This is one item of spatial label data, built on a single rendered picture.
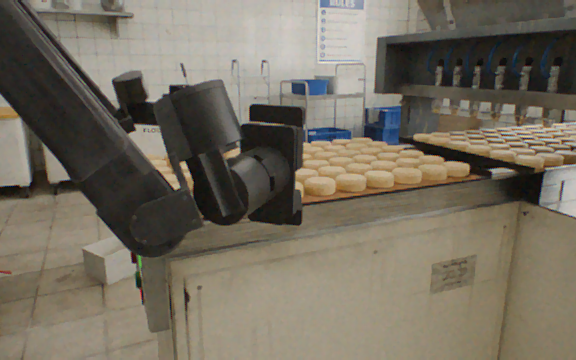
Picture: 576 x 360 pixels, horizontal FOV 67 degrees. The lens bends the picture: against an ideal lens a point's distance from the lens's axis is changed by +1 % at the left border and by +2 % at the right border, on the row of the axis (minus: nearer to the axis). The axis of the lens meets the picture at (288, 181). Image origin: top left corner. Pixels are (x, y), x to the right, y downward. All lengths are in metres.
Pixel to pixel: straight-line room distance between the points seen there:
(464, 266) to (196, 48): 4.25
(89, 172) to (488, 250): 0.77
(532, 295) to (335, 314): 0.43
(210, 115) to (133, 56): 4.39
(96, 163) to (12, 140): 3.81
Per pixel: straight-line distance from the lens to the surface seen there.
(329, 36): 5.45
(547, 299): 1.00
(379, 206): 0.75
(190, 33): 4.86
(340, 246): 0.72
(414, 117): 1.39
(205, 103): 0.38
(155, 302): 0.71
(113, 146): 0.38
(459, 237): 0.88
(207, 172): 0.38
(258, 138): 0.47
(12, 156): 4.21
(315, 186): 0.67
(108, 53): 4.75
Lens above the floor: 1.10
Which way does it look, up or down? 15 degrees down
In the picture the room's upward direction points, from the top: straight up
